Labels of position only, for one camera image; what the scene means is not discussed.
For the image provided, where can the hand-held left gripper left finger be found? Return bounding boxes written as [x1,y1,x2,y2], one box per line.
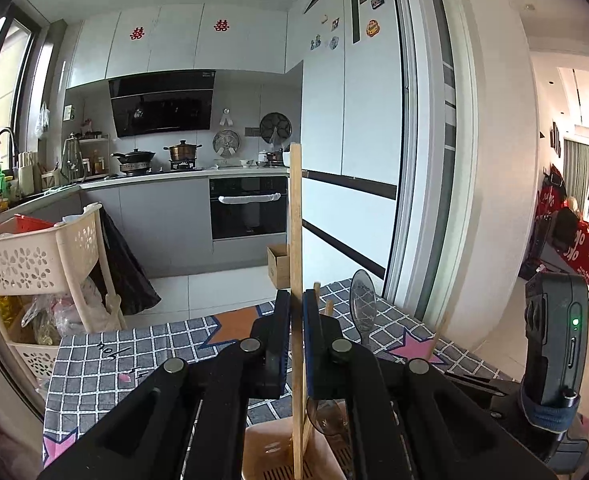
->
[37,290,292,480]

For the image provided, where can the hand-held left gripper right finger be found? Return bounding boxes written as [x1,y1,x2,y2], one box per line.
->
[301,287,557,480]

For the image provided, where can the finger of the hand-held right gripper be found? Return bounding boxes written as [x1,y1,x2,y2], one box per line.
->
[441,367,525,411]

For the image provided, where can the cream utensil holder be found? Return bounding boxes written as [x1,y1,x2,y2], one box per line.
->
[241,417,357,480]

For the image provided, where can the cardboard box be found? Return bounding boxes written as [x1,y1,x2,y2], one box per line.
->
[267,243,292,289]

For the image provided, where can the red printed cloth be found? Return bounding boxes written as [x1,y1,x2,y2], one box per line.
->
[537,162,589,281]

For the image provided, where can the black built-in oven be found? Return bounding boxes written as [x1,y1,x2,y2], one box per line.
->
[208,176,291,242]

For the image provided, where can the grey checked star tablecloth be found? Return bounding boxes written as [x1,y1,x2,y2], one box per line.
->
[42,277,512,480]

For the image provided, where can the green curtain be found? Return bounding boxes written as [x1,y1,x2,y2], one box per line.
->
[563,139,589,211]

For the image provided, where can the black garbage bag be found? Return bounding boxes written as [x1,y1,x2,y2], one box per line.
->
[97,205,162,317]

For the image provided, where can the grey kitchen counter cabinets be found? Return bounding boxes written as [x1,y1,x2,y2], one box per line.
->
[0,167,305,281]

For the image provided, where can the small counter pot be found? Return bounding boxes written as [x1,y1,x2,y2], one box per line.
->
[257,147,288,167]

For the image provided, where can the gas stove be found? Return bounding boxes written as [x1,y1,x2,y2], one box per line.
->
[117,160,200,177]

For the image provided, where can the clear bag of vegetables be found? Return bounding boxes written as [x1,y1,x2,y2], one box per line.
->
[22,280,110,346]

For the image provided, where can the round metal steamer rack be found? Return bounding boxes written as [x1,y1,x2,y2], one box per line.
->
[212,129,240,156]

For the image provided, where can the copper cooking pot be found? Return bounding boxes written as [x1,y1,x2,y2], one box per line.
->
[163,140,204,163]

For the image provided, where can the dark round steamer rack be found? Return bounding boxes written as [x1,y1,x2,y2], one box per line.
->
[259,111,293,143]

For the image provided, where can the black wok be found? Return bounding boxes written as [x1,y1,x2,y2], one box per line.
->
[111,148,158,167]

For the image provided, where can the white refrigerator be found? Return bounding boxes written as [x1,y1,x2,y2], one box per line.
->
[299,0,410,286]

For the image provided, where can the counter spice rack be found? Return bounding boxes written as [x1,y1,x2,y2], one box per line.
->
[77,132,112,178]

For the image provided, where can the cream basket storage cart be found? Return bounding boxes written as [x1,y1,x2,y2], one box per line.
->
[0,202,128,396]

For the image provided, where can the golden packet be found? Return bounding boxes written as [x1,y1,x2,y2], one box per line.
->
[0,295,30,343]

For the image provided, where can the black range hood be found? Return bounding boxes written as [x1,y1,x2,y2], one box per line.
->
[107,69,217,139]

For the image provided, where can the glass kettle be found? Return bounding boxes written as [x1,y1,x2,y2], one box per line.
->
[60,132,88,185]

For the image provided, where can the red plastic container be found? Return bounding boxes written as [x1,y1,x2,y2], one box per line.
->
[0,214,55,239]

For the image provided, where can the white utensil canister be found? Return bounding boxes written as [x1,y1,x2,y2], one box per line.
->
[17,150,40,196]

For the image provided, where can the white upper cabinets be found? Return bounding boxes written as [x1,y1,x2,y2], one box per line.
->
[64,2,305,91]

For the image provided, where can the clear hanging plastic bag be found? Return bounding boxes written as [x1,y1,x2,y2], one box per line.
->
[34,102,51,141]

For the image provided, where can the fridge magnets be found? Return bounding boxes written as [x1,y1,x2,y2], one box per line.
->
[309,0,395,53]

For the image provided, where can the black kitchen faucet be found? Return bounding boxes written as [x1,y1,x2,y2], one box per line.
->
[0,127,20,181]

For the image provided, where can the dark framed window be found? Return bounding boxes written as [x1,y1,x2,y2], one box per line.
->
[0,5,40,161]

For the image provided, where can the white sliding door frame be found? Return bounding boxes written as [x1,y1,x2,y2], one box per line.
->
[389,0,480,321]

